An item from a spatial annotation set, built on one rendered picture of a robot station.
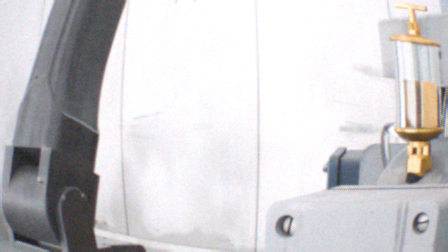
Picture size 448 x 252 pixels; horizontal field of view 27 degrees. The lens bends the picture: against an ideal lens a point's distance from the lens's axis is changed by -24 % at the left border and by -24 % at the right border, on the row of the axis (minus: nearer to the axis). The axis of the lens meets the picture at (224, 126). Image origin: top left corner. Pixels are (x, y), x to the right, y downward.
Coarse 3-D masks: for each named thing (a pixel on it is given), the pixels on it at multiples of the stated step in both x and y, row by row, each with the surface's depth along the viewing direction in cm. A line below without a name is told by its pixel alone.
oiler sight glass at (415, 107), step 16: (400, 48) 41; (416, 48) 40; (432, 48) 40; (400, 64) 41; (416, 64) 40; (432, 64) 40; (400, 80) 41; (416, 80) 40; (432, 80) 40; (400, 96) 41; (416, 96) 40; (432, 96) 40; (400, 112) 41; (416, 112) 40; (432, 112) 40
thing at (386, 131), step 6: (444, 96) 67; (444, 102) 66; (444, 108) 66; (444, 114) 66; (444, 120) 66; (384, 126) 51; (390, 126) 50; (444, 126) 66; (384, 132) 51; (390, 132) 50; (444, 132) 66; (384, 138) 51; (402, 138) 49; (384, 144) 52; (384, 150) 53; (384, 156) 53; (390, 156) 53; (384, 162) 54; (384, 168) 54
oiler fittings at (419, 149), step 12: (408, 24) 41; (396, 36) 40; (408, 36) 40; (420, 36) 40; (396, 132) 41; (408, 132) 40; (420, 132) 40; (432, 132) 40; (420, 144) 41; (408, 156) 42; (420, 156) 41; (408, 168) 41; (420, 168) 41
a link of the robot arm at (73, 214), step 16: (64, 192) 67; (80, 192) 69; (64, 208) 67; (80, 208) 69; (64, 224) 67; (80, 224) 69; (16, 240) 71; (32, 240) 72; (64, 240) 67; (80, 240) 68; (96, 240) 70; (112, 240) 77
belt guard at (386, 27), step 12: (444, 12) 60; (384, 24) 84; (396, 24) 78; (420, 24) 69; (432, 24) 64; (444, 24) 60; (384, 36) 85; (432, 36) 65; (444, 36) 61; (384, 48) 85; (444, 48) 61; (384, 60) 86; (444, 60) 62; (384, 72) 86; (444, 72) 62; (444, 84) 62
